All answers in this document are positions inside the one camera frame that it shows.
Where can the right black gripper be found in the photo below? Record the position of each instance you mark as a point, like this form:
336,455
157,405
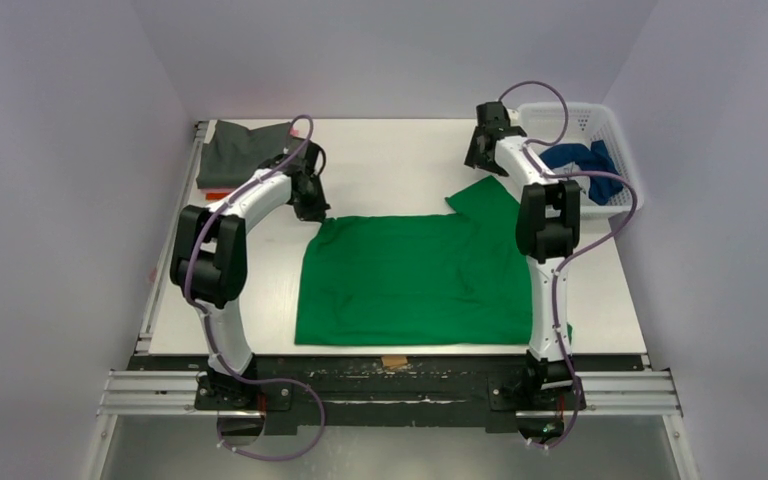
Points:
483,153

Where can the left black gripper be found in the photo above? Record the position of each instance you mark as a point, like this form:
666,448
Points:
316,211

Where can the green t shirt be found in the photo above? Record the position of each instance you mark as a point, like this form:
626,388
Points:
421,280

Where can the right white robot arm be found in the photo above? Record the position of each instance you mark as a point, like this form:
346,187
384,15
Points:
547,232

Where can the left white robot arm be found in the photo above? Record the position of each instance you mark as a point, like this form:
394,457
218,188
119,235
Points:
209,261

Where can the white plastic basket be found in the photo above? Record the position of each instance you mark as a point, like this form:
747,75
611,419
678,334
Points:
587,123

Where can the folded grey t shirt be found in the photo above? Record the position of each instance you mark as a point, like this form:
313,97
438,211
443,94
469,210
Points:
232,156

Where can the folded orange t shirt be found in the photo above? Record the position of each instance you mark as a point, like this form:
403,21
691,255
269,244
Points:
212,196

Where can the blue white t shirt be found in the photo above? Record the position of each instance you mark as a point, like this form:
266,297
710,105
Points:
571,158

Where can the brown tape piece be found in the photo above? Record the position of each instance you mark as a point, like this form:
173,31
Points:
394,362

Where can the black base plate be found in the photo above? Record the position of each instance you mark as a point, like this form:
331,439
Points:
446,391

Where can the aluminium rail frame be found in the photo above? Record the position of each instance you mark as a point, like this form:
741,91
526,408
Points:
194,446

